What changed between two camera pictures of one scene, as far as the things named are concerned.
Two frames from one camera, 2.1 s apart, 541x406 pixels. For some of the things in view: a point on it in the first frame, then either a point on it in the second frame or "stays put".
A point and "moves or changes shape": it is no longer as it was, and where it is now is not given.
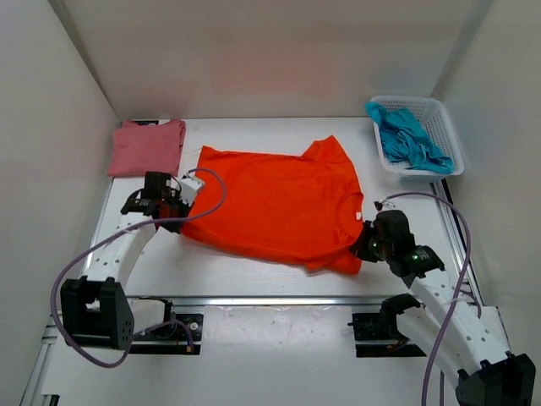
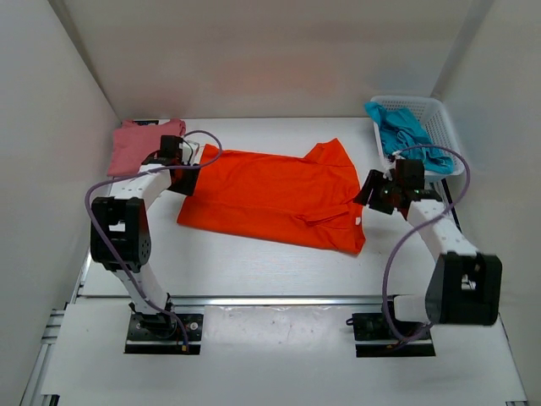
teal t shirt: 404,139 stays put
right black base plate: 370,326 stays put
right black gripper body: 370,246 to 385,203
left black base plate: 179,336 stays put
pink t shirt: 139,149 stays put
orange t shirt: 303,209 moves or changes shape
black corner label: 146,122 stays put
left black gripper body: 176,208 to 186,183
